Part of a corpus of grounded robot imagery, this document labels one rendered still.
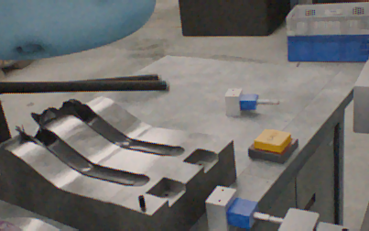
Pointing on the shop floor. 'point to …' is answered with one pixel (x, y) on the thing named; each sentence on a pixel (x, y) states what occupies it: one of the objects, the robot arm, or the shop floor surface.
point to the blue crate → (330, 48)
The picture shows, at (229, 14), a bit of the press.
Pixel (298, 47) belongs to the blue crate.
